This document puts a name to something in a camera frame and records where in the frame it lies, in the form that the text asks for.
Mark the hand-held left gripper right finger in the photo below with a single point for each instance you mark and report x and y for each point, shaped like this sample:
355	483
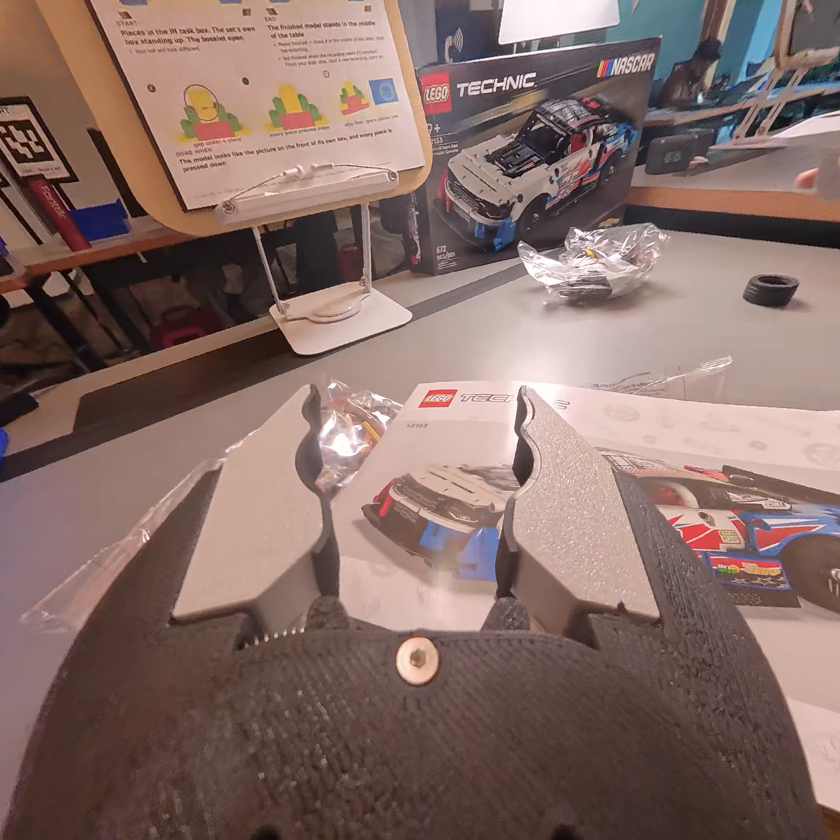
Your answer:
577	525

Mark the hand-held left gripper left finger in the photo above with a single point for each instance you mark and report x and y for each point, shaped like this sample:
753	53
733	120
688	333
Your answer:
262	525

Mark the lego instruction booklet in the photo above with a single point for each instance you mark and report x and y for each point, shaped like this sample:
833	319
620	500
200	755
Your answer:
446	459

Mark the wooden board document stand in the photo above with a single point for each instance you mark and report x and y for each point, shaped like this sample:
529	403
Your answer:
341	321

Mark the black lego set box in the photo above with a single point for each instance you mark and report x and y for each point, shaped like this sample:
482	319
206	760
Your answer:
538	98

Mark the clear bag of colourful pieces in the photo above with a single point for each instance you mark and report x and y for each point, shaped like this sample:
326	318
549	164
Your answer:
348	439

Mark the empty clear plastic wrapper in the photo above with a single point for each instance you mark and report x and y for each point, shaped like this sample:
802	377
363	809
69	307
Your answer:
656	379

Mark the clear bag of dark pieces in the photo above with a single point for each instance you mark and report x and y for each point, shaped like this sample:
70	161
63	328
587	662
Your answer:
590	262

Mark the black rubber tyre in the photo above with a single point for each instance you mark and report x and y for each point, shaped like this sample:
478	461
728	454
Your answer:
771	289

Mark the grey office desk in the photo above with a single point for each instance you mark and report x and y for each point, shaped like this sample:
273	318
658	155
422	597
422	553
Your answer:
148	229

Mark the small blue plastic bin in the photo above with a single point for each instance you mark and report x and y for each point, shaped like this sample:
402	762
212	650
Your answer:
98	222

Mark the red water bottle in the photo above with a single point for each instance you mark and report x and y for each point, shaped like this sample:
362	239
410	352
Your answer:
58	213

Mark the black device with green lights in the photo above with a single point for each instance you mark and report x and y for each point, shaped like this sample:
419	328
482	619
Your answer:
679	154

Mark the black white marker sign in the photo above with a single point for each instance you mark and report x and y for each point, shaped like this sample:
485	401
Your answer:
33	138

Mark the white printed instruction sheet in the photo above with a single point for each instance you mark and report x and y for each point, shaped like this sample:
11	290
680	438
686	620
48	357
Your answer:
262	59

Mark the pale wooden light stand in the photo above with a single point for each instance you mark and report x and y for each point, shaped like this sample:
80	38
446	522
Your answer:
768	98

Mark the white softbox light panel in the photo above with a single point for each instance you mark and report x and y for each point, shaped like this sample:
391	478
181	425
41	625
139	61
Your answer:
558	19

